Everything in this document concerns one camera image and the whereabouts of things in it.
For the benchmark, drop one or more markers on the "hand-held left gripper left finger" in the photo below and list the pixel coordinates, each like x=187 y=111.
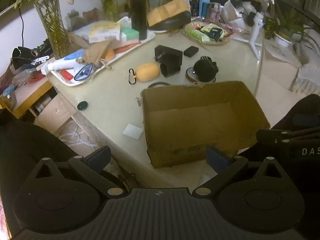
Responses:
x=98 y=158

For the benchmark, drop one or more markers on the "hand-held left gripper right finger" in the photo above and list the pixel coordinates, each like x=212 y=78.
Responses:
x=217 y=158

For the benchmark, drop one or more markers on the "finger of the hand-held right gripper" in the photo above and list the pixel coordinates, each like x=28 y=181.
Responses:
x=271 y=136

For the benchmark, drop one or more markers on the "brown cardboard box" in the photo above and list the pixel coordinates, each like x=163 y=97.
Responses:
x=200 y=120

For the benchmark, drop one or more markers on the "round wooden-rimmed mirror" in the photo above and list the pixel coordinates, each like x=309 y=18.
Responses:
x=188 y=77

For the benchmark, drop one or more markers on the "round black-rimmed lid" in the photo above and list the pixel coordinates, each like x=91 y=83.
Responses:
x=157 y=84

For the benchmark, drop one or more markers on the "yellow oval pouch with carabiner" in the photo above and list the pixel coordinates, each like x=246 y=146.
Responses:
x=147 y=72

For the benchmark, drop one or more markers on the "black cube adapter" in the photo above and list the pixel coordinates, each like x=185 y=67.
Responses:
x=171 y=68

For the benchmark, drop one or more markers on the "small black rectangular box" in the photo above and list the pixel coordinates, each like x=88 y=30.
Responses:
x=191 y=50

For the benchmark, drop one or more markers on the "black power adapter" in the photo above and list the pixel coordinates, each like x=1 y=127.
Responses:
x=167 y=52

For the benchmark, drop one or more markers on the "dark cloth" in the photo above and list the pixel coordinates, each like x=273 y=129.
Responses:
x=25 y=142
x=300 y=105

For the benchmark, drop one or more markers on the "white paper card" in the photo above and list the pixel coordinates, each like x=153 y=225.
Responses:
x=133 y=131

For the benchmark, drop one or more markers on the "dark green cap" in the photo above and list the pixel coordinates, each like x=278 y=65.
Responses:
x=82 y=105

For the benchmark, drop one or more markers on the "white fringed cloth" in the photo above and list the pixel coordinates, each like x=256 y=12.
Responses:
x=307 y=77

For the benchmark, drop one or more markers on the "wooden side cabinet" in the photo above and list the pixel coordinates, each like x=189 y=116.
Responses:
x=50 y=105

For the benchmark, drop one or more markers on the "white tray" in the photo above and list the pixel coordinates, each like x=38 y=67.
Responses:
x=70 y=81

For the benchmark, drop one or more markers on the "blue mesh pouch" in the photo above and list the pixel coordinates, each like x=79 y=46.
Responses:
x=83 y=72

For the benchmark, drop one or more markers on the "small red object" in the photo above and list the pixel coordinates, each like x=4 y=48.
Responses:
x=67 y=74

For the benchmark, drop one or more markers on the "white and blue tube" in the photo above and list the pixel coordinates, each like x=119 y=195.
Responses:
x=62 y=63

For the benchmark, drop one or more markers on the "potted green plant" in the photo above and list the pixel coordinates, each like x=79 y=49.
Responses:
x=287 y=32

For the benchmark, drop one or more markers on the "orange packet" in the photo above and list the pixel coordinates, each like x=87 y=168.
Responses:
x=110 y=53

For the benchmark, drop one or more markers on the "clear tray of snacks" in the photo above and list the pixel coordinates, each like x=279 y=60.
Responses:
x=225 y=40

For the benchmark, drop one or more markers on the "thin wooden stick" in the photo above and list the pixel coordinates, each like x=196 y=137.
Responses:
x=206 y=48

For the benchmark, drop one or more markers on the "red flat packet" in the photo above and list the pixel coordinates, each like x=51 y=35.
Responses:
x=126 y=47

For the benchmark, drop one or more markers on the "pink glitter wand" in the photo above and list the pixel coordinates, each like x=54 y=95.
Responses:
x=230 y=27

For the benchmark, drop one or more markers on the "black packet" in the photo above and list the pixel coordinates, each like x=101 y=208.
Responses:
x=215 y=33

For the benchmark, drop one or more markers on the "white and green packet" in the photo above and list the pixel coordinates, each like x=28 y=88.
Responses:
x=208 y=27

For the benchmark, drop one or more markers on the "green wipes packet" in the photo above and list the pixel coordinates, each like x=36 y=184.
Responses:
x=196 y=35

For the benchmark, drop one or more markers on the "green tissue pack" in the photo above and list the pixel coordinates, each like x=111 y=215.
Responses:
x=128 y=35

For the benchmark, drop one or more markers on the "yellow medicine box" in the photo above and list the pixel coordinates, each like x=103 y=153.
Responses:
x=105 y=31

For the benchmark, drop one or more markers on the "wooden chopsticks pair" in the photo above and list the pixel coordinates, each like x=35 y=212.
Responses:
x=175 y=32

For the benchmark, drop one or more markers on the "pink liquid bottle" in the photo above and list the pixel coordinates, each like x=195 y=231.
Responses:
x=215 y=12

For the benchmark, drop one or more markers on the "blue product box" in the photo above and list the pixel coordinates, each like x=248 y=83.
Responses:
x=206 y=7

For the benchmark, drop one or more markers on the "black product box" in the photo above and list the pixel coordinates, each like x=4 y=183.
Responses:
x=196 y=5

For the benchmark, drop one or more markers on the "black thermos bottle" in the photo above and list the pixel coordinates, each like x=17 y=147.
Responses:
x=138 y=12

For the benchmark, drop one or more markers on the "brown paper envelope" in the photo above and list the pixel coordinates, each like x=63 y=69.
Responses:
x=167 y=8

